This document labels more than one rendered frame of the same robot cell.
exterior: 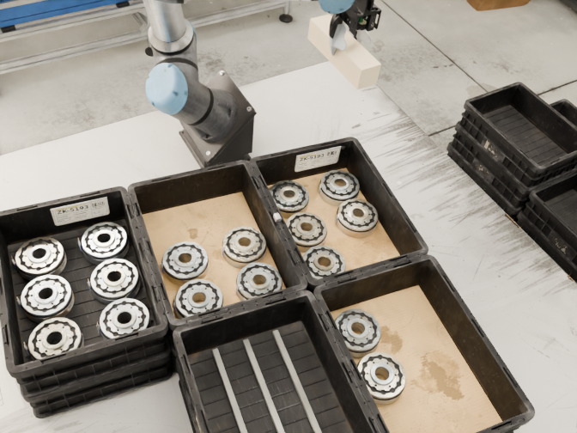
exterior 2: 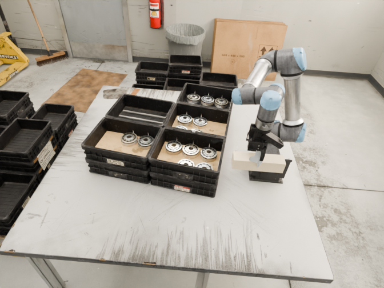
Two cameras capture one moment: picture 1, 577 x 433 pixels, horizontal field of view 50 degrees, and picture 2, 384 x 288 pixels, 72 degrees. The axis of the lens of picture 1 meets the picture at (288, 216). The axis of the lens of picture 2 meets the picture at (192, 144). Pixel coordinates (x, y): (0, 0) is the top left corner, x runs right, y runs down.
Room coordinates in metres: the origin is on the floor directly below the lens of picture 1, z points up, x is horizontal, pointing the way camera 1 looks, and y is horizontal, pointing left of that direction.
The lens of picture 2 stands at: (1.68, -0.98, 1.95)
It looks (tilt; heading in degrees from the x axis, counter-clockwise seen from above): 41 degrees down; 128
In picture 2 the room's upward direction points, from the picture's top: 4 degrees clockwise
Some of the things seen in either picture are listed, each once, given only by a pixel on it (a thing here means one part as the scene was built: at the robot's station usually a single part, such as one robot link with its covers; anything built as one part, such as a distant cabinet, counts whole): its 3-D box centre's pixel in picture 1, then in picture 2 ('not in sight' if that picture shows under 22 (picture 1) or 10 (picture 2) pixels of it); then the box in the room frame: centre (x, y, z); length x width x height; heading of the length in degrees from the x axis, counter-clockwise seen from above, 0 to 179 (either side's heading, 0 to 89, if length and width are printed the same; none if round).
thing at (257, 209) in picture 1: (213, 250); (198, 126); (0.83, 0.16, 0.87); 0.40 x 0.30 x 0.11; 28
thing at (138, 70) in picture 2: not in sight; (153, 79); (-0.63, 1.09, 0.31); 0.40 x 0.30 x 0.34; 37
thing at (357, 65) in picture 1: (343, 51); (258, 162); (1.37, -0.08, 1.07); 0.24 x 0.06 x 0.06; 37
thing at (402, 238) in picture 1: (331, 220); (188, 155); (0.97, -0.11, 0.87); 0.40 x 0.30 x 0.11; 28
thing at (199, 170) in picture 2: (334, 206); (188, 149); (0.97, -0.11, 0.92); 0.40 x 0.30 x 0.02; 28
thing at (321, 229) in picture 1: (306, 228); (191, 149); (0.94, -0.05, 0.86); 0.10 x 0.10 x 0.01
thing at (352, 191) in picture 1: (340, 184); (204, 169); (1.10, -0.12, 0.86); 0.10 x 0.10 x 0.01
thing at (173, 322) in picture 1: (213, 236); (199, 119); (0.83, 0.16, 0.92); 0.40 x 0.30 x 0.02; 28
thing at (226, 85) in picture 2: not in sight; (216, 96); (0.25, 1.25, 0.37); 0.40 x 0.30 x 0.45; 37
